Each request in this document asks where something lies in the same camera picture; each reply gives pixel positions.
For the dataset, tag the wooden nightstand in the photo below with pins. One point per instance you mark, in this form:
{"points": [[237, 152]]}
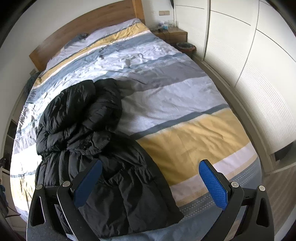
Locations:
{"points": [[178, 36]]}

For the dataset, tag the blue-grey pillow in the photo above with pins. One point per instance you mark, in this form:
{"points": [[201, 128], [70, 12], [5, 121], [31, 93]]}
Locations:
{"points": [[79, 36]]}

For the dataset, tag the white wardrobe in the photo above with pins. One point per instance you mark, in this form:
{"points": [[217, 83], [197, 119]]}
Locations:
{"points": [[231, 34]]}

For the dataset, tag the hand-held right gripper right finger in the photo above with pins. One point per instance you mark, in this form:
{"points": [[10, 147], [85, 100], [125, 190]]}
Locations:
{"points": [[214, 185]]}

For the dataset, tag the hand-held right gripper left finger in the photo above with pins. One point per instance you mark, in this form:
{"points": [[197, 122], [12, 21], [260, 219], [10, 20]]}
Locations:
{"points": [[89, 183]]}

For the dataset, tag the small box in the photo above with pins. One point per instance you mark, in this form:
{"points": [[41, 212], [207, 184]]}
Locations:
{"points": [[164, 26]]}

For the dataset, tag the bed with striped duvet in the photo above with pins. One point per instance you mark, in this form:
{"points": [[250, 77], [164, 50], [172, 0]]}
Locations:
{"points": [[175, 92]]}

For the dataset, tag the round waste basket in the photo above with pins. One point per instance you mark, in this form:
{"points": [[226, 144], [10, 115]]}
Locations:
{"points": [[186, 48]]}

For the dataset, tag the wall switch plate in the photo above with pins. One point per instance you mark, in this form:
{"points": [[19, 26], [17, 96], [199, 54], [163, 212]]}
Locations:
{"points": [[165, 13]]}

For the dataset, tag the black puffer coat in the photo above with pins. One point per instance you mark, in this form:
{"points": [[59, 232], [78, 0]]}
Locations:
{"points": [[76, 120]]}

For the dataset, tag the wooden headboard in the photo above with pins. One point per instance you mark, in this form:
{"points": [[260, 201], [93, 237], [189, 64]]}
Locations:
{"points": [[92, 18]]}

